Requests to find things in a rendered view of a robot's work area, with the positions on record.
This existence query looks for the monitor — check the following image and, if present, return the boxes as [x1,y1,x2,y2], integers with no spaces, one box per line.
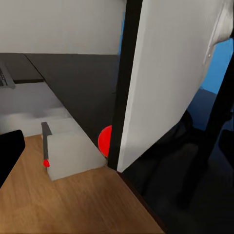
[98,0,234,172]

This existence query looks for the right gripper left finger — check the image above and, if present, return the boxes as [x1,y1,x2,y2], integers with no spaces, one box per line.
[0,130,25,188]

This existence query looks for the keyboard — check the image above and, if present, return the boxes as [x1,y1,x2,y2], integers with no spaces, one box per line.
[0,58,16,90]

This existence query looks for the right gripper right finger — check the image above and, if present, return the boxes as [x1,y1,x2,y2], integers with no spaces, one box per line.
[218,130,234,169]

